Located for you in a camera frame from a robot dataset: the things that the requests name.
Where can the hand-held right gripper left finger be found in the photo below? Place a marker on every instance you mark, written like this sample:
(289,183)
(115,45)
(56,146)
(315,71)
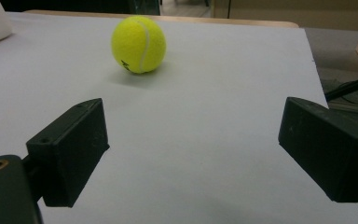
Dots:
(71,155)

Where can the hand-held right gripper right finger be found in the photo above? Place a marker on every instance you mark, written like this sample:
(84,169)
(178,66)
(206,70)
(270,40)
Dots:
(332,149)

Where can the yellow tennis ball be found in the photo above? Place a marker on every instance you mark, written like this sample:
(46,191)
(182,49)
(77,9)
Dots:
(138,44)

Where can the black stand leg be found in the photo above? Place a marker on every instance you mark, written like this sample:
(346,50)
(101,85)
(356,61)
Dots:
(351,87)

